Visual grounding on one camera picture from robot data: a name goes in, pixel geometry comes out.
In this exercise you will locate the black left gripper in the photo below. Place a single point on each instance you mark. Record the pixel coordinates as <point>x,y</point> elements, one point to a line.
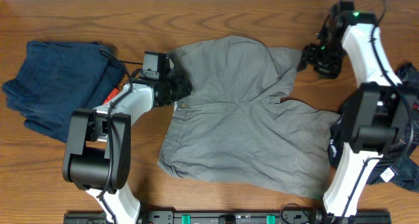
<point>181,83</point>

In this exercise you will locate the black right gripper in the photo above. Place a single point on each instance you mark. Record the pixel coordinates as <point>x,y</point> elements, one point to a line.
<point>308,57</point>

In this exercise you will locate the grey shorts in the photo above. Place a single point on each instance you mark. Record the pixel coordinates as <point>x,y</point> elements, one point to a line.
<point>239,124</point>

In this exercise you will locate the black patterned jersey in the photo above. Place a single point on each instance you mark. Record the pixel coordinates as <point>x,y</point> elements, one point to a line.
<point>402,171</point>

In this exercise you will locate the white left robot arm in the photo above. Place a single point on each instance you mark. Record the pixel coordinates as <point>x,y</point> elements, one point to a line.
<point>98,150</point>

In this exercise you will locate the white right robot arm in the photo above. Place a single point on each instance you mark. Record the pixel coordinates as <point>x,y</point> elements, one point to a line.
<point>372,120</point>

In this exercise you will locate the orange red garment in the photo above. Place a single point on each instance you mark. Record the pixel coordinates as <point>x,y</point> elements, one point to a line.
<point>111,95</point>

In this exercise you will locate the folded navy blue garment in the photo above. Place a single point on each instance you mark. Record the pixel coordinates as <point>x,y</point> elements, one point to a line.
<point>57,78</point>

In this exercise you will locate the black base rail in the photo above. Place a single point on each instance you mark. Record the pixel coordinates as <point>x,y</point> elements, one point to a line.
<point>288,214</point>

